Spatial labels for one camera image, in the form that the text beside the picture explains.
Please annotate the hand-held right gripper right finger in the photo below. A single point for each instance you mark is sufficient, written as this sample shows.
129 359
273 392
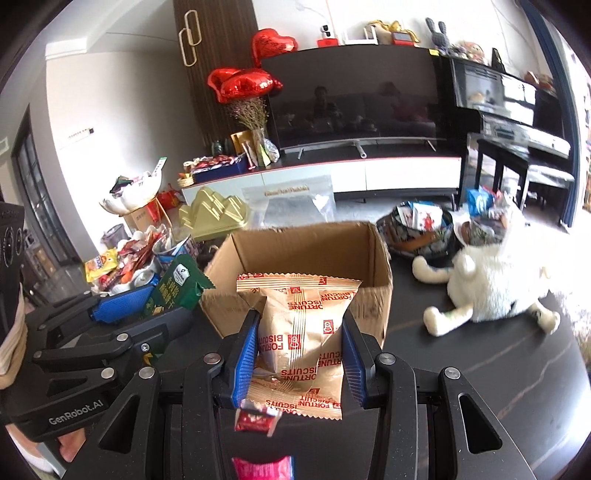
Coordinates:
353 364

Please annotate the black television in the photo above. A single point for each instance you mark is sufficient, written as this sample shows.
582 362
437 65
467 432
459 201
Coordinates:
355 97

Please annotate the white plush sheep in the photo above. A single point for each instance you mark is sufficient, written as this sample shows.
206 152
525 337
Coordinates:
494 277

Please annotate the dark snack bowl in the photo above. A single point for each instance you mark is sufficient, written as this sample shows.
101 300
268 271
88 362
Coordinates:
415 235

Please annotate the small plush doll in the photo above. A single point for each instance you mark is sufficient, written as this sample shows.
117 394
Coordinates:
471 50

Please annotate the blue packet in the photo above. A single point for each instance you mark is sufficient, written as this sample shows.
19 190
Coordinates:
480 201

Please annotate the white television stand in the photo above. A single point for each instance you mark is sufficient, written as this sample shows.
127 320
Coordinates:
406 173

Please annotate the person's left hand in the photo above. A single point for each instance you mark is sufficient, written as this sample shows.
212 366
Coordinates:
69 445

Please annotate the white rack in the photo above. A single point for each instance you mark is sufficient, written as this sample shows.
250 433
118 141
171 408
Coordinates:
362 36

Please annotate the toys on piano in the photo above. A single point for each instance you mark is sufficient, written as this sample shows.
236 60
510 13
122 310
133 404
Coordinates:
538 78

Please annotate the open cardboard boxes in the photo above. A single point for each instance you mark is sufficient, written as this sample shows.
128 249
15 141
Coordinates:
143 214

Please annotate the red and white snack packet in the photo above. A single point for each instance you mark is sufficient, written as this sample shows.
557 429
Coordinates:
254 417

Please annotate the gold gift box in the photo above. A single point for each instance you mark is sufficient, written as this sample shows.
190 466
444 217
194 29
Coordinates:
240 143

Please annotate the pink snack packet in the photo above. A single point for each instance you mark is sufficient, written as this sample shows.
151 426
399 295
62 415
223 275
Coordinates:
263 468

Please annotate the tray of red snacks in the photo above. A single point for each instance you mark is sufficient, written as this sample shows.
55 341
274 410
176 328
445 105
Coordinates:
217 166

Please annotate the brown cardboard box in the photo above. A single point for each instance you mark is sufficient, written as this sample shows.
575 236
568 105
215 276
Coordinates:
304 249

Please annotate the gold figurine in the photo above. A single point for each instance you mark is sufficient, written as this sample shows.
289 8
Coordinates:
388 27

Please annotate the black piano bench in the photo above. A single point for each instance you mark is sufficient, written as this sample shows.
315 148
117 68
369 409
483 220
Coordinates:
549 177

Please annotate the white security camera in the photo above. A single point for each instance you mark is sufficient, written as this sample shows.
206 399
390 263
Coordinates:
327 31

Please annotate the white switch panel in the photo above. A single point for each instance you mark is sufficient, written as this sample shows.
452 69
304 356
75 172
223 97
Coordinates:
79 134

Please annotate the black piano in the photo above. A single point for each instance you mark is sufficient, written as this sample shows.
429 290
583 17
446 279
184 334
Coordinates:
503 106

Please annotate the white lotus bowl with snacks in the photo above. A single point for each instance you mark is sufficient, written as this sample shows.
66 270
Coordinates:
134 263

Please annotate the black glazed door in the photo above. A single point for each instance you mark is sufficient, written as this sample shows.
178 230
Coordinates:
41 198

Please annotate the dried flowers in vase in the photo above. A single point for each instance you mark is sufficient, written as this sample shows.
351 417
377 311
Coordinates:
253 120

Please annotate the green snack packet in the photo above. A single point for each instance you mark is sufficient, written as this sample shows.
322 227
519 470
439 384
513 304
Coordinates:
178 286

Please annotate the orange biscuit packet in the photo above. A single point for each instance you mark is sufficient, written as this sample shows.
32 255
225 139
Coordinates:
300 332

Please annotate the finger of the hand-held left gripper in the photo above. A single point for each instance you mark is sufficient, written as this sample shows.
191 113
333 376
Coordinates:
161 327
120 304

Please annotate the gold loop wall ornament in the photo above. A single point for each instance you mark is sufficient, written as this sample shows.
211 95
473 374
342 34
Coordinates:
189 37

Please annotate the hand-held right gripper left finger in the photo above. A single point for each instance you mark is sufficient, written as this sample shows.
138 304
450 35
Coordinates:
244 360

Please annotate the black metronome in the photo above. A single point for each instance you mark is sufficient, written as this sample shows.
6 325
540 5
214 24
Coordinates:
496 59

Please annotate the blue curtain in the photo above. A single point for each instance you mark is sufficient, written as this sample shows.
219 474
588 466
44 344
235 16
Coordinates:
549 39

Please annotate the clear trash bin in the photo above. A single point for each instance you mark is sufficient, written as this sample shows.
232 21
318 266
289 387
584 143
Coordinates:
115 235

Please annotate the red heart balloon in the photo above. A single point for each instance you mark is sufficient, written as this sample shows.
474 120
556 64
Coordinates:
249 86
272 44
219 81

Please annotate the blue snack box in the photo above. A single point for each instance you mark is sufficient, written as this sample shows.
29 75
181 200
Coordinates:
171 247

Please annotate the red framed clock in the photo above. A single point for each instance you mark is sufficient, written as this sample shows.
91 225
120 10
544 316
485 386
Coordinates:
404 38

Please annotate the small red box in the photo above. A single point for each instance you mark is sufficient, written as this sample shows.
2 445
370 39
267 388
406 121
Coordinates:
328 42

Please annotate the clear plastic zip bag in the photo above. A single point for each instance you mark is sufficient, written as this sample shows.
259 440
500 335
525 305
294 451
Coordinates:
291 203

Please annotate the gold mountain ornament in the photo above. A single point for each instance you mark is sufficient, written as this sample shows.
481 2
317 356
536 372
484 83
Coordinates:
214 214

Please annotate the yellow chip packet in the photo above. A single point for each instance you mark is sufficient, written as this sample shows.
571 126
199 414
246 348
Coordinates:
101 265

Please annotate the grey rabbit doll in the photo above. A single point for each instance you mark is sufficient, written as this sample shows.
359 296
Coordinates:
438 37

